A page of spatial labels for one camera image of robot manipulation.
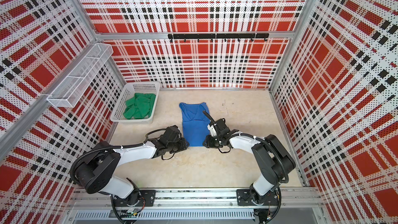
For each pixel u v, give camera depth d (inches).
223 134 28.1
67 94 27.1
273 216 26.7
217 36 34.8
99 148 18.6
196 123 39.7
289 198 29.4
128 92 44.2
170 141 28.4
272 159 17.9
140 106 41.3
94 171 17.3
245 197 28.6
